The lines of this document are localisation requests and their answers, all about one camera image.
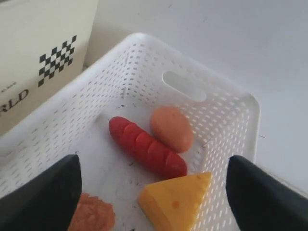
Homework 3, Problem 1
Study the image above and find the breaded chicken nugget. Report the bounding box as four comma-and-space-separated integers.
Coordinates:
68, 192, 116, 231

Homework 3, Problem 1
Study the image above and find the red toy sausage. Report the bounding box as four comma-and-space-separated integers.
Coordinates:
108, 116, 188, 179

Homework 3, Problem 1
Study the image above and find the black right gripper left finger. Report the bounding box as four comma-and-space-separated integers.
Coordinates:
0, 154, 82, 231

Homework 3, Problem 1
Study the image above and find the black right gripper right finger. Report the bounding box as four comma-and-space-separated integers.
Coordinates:
226, 155, 308, 231

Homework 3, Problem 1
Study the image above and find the yellow cheese wedge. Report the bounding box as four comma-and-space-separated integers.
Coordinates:
138, 172, 212, 231

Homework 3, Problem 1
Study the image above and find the brown egg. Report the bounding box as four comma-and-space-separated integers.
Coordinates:
150, 106, 193, 153

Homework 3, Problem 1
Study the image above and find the cream plastic storage bin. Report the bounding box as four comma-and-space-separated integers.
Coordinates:
0, 0, 98, 134

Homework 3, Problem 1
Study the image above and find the white perforated plastic basket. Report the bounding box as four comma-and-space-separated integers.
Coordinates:
0, 33, 260, 231

